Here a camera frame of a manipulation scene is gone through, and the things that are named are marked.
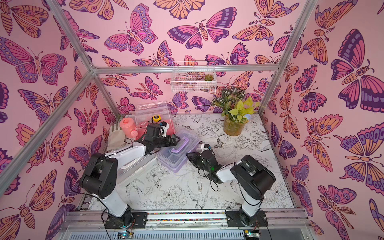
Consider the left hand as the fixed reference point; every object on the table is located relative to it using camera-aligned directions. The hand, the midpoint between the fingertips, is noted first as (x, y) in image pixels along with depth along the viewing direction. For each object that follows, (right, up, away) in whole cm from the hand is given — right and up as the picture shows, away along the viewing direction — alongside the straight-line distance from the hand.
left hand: (178, 139), depth 93 cm
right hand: (+5, -8, -4) cm, 11 cm away
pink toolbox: (-27, +18, +17) cm, 36 cm away
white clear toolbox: (-15, -6, -32) cm, 36 cm away
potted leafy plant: (+36, +20, -2) cm, 42 cm away
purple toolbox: (-2, -11, -4) cm, 11 cm away
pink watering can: (-35, +9, +7) cm, 36 cm away
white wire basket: (+9, +40, +3) cm, 41 cm away
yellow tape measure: (-17, +14, +13) cm, 26 cm away
